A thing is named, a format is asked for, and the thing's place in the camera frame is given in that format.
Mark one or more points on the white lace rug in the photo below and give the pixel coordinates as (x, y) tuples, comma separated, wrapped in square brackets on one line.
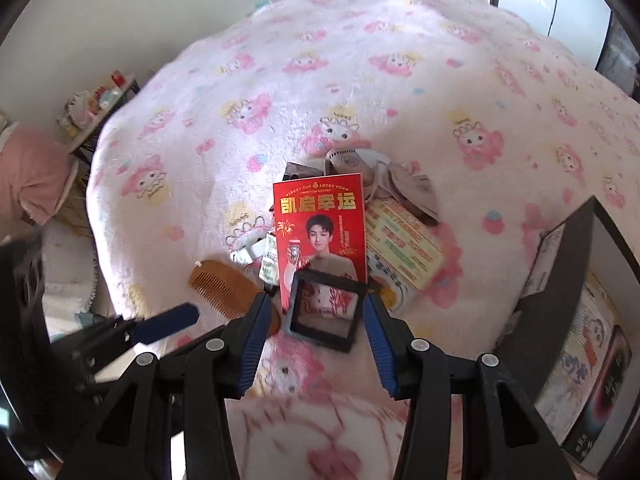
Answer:
[(65, 270)]

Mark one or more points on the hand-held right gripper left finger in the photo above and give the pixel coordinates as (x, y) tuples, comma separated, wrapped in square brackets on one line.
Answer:
[(252, 347)]

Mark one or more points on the dark purple glow box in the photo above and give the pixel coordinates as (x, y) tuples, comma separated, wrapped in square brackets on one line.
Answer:
[(602, 390)]

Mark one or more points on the wooden comb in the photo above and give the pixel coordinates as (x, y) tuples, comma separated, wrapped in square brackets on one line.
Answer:
[(225, 290)]

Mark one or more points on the white glossy door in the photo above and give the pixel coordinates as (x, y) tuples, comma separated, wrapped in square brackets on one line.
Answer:
[(550, 5)]

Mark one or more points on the white paper sheet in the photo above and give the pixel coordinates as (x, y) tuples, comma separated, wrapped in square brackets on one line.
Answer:
[(545, 265)]

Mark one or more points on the small labelled packet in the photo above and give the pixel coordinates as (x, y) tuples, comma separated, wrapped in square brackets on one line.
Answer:
[(270, 260)]

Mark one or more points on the white charger plug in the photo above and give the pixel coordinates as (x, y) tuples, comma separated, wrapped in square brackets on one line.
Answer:
[(247, 250)]

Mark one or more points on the black square frame box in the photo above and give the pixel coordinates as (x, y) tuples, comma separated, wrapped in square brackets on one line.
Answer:
[(295, 327)]

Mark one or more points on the black-edged cardboard box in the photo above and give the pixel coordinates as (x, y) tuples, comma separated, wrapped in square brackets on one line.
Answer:
[(565, 260)]

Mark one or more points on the cluttered side table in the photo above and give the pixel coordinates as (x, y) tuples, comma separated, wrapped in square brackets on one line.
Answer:
[(95, 105)]

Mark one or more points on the red booklet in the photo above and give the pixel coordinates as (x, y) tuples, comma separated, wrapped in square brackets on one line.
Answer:
[(317, 230)]

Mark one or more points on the grey face mask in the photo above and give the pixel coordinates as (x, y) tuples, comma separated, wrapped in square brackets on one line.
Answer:
[(410, 190)]

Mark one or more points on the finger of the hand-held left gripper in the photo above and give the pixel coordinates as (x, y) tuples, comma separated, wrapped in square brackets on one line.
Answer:
[(200, 341), (167, 322)]

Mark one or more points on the white cartoon printed kit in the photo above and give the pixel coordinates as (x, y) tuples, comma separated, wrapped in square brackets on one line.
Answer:
[(575, 355)]

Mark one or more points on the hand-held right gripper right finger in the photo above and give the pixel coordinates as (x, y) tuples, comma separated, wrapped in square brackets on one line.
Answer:
[(381, 347)]

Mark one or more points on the yellow green leaflet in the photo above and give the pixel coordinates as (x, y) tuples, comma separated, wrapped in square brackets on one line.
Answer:
[(405, 240)]

